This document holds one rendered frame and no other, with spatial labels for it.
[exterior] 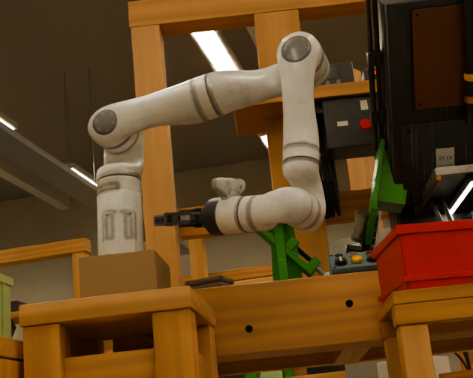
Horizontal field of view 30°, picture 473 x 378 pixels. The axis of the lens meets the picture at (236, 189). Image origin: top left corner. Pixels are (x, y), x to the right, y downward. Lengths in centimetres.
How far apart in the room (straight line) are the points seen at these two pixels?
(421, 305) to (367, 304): 34
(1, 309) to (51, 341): 29
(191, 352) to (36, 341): 29
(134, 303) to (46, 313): 16
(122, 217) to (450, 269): 64
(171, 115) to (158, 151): 86
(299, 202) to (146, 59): 127
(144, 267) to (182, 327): 18
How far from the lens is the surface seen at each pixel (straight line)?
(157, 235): 259
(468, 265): 165
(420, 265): 163
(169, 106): 180
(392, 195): 224
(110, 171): 182
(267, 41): 277
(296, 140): 167
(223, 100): 178
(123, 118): 183
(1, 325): 192
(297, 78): 171
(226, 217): 170
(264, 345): 190
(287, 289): 192
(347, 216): 268
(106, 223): 178
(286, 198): 161
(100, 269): 174
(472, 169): 209
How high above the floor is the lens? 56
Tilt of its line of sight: 16 degrees up
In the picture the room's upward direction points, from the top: 6 degrees counter-clockwise
